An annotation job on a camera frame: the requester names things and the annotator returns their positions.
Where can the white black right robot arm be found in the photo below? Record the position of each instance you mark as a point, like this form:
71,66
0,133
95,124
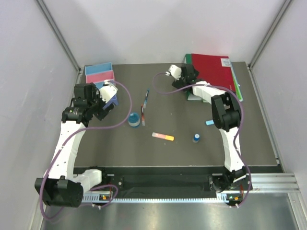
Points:
227,117

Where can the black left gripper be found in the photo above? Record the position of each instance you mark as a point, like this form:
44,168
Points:
100,112

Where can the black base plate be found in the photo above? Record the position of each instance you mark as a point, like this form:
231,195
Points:
152,179

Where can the blue white highlighter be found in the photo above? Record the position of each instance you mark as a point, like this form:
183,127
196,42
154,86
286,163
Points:
209,122

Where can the pink orange highlighter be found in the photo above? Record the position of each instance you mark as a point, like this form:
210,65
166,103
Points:
163,136

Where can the light blue drawer bin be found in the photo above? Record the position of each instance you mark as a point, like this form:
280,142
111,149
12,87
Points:
102,84

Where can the blue clear pen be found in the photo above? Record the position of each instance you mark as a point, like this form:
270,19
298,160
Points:
145,100

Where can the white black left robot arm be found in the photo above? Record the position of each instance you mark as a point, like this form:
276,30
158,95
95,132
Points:
59,186

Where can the grey slotted cable duct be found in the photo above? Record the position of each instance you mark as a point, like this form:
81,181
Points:
102,197

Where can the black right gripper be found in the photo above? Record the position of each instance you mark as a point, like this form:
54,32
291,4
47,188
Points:
178,84

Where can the green lever arch binder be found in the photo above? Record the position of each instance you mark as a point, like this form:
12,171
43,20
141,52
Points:
237,86

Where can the purple plastic drawer bin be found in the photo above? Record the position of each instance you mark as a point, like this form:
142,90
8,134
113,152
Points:
114,100

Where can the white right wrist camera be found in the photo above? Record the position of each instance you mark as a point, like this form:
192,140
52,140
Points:
174,71

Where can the blue round jar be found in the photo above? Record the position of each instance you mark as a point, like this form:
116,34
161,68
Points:
134,120

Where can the blue end drawer bin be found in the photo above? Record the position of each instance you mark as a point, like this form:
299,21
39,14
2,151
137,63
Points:
98,68

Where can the aluminium frame rail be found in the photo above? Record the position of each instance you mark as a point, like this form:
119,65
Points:
58,34

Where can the red folder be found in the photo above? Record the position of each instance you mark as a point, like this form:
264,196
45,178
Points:
213,72

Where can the pink plastic drawer bin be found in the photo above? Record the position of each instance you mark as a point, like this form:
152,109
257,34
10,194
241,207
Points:
100,77

